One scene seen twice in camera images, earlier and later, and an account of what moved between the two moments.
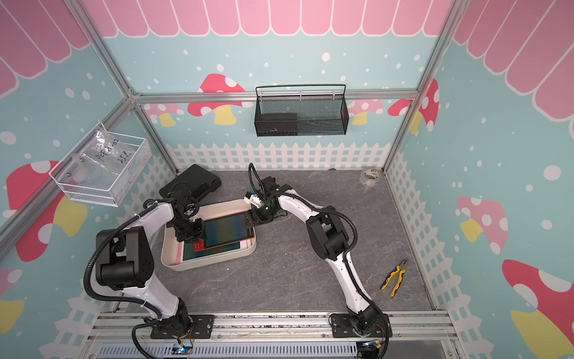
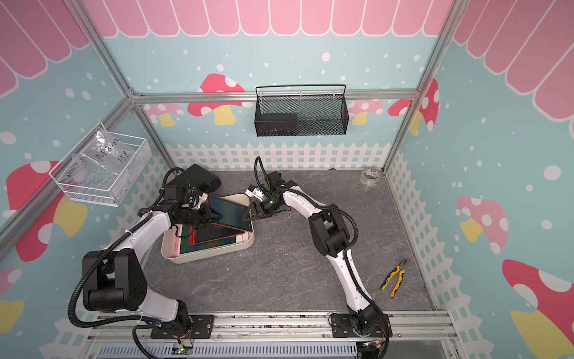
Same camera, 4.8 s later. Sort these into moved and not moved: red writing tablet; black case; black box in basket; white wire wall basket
Moved: red writing tablet
Not moved: black case; black box in basket; white wire wall basket
